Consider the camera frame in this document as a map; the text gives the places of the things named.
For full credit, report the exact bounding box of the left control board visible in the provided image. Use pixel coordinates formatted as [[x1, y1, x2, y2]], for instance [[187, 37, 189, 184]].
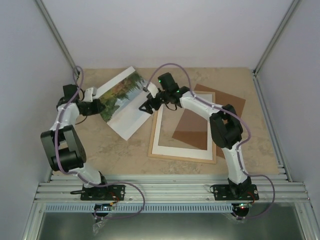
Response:
[[93, 202, 117, 212]]

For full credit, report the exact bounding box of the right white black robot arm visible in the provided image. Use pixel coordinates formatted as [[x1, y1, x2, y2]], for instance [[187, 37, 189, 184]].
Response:
[[139, 72, 252, 200]]

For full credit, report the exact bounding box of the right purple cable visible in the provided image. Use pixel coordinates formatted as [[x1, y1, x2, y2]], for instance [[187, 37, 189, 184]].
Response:
[[143, 62, 276, 221]]

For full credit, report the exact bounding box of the right control board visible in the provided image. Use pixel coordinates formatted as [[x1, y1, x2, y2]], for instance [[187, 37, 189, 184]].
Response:
[[234, 202, 253, 209]]

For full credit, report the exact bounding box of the right aluminium corner post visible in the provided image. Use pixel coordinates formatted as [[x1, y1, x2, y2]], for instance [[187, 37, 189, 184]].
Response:
[[252, 0, 302, 77]]

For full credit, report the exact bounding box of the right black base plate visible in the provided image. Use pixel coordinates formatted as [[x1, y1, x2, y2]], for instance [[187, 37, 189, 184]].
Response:
[[209, 184, 260, 201]]

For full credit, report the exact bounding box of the control board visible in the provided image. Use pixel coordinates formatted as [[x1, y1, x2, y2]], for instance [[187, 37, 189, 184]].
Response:
[[93, 202, 117, 212], [234, 202, 253, 209]]

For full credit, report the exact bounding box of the aluminium corner post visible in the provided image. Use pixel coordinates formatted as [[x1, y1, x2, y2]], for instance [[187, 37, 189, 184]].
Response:
[[34, 0, 79, 77], [252, 0, 302, 77]]

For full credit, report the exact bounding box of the landscape photo print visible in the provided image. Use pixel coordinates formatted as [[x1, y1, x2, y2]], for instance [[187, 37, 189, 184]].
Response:
[[95, 66, 152, 141]]

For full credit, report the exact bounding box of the white mat board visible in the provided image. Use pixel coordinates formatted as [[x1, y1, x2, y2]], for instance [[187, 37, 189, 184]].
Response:
[[151, 92, 216, 160]]

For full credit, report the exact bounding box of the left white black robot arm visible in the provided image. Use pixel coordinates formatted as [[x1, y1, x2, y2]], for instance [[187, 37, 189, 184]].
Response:
[[40, 84, 110, 200]]

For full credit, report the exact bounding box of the aluminium rail bed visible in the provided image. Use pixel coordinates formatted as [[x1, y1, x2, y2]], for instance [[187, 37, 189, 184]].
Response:
[[34, 174, 310, 203]]

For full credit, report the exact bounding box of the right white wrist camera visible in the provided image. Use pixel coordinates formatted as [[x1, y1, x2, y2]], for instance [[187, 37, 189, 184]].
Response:
[[143, 82, 159, 98]]

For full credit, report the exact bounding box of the left aluminium corner post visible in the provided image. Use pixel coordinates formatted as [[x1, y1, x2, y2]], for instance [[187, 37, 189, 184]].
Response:
[[34, 0, 79, 77]]

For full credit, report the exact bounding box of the grey slotted cable duct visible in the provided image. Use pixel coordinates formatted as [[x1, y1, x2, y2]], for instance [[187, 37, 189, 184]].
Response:
[[45, 203, 233, 214]]

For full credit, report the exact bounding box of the brown backing board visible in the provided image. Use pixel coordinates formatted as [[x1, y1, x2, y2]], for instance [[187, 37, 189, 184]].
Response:
[[172, 83, 246, 150]]

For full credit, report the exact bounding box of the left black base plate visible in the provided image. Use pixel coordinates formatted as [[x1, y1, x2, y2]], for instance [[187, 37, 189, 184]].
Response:
[[78, 184, 126, 202]]

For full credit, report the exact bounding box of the right side aluminium rail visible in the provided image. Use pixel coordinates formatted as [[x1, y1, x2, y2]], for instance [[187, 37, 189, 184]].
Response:
[[251, 71, 293, 182]]

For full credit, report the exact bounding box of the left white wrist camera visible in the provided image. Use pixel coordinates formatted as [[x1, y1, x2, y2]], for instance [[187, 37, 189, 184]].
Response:
[[83, 87, 98, 103]]

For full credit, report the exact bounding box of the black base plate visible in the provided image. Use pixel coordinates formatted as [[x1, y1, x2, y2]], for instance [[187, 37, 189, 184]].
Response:
[[78, 184, 126, 202], [209, 184, 260, 201]]

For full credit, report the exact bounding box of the light wooden picture frame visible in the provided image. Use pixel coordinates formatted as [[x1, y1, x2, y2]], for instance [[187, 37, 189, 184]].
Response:
[[147, 91, 218, 165]]

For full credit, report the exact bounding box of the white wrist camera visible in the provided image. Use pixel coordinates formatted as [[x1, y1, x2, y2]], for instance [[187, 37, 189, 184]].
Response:
[[143, 82, 159, 98], [83, 87, 98, 103]]

